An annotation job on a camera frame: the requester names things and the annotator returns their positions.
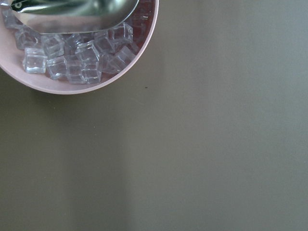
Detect metal ice scoop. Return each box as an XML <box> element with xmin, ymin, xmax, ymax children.
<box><xmin>0</xmin><ymin>0</ymin><xmax>139</xmax><ymax>34</ymax></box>

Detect pink bowl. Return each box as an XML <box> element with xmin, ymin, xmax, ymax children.
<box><xmin>0</xmin><ymin>0</ymin><xmax>160</xmax><ymax>95</ymax></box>

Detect clear ice cubes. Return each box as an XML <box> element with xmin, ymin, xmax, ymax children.
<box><xmin>0</xmin><ymin>0</ymin><xmax>154</xmax><ymax>84</ymax></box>

